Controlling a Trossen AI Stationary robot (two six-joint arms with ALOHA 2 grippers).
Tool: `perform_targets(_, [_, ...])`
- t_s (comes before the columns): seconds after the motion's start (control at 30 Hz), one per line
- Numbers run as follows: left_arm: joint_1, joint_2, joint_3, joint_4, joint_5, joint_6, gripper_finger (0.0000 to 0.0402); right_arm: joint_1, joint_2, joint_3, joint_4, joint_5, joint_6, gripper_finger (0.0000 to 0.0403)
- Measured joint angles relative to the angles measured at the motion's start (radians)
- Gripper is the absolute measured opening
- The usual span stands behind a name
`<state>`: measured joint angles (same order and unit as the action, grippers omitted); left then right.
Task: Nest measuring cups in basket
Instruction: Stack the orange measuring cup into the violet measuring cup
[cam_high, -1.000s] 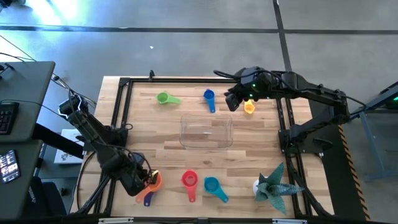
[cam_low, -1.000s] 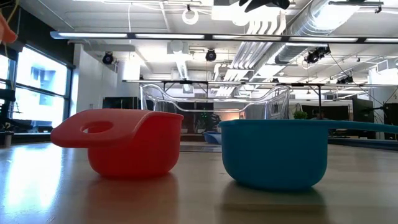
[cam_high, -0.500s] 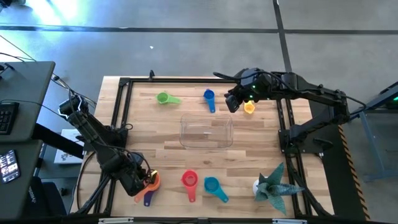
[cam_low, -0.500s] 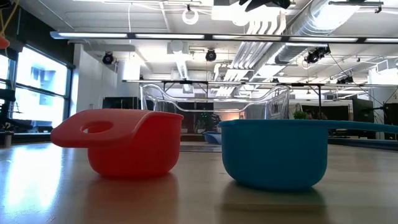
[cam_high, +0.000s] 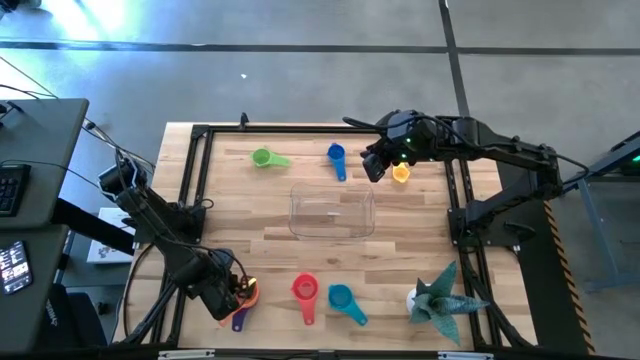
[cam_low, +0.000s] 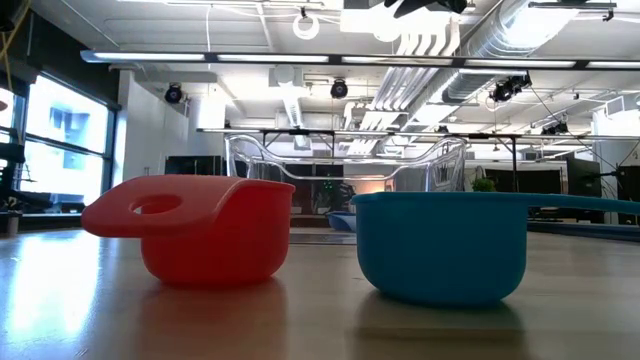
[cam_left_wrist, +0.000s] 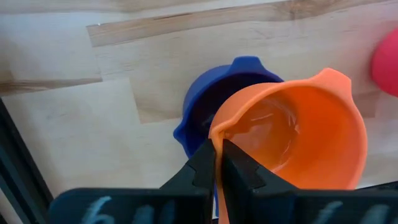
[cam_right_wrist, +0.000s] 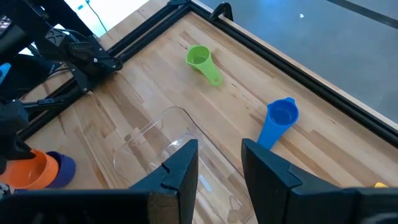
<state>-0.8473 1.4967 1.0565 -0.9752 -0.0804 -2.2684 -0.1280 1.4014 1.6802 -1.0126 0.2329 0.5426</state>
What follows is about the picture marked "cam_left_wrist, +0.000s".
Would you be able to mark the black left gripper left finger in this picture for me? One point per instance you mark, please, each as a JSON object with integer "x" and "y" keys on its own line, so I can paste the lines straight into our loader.
{"x": 186, "y": 186}

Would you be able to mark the orange measuring cup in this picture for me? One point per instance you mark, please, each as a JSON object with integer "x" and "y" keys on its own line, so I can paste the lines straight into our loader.
{"x": 326, "y": 140}

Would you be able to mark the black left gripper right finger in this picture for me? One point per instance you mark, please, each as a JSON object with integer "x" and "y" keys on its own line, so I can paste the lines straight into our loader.
{"x": 248, "y": 186}

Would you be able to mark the red measuring cup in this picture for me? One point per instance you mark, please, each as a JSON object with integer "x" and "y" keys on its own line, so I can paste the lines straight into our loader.
{"x": 387, "y": 65}

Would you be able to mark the black aluminium rig frame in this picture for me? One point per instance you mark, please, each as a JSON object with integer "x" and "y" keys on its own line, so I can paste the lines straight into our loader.
{"x": 18, "y": 174}

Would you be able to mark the dark blue measuring cup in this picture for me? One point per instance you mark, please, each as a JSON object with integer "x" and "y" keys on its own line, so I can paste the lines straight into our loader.
{"x": 202, "y": 93}

